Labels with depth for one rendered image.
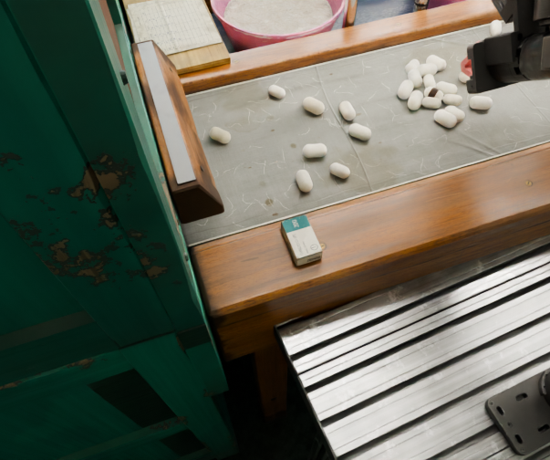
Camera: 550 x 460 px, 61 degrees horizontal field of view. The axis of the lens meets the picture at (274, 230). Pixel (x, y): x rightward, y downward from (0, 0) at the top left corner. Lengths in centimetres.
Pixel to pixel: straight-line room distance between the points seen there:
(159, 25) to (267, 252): 52
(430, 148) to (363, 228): 21
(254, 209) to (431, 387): 34
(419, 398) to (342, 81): 53
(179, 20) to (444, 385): 75
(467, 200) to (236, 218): 32
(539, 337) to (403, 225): 24
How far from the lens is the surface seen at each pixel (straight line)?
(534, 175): 77
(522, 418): 68
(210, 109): 82
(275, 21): 103
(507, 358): 71
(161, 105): 66
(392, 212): 66
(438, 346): 69
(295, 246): 59
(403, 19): 99
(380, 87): 87
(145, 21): 97
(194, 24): 94
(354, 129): 76
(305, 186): 68
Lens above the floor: 129
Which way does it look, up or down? 57 degrees down
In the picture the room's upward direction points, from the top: 2 degrees counter-clockwise
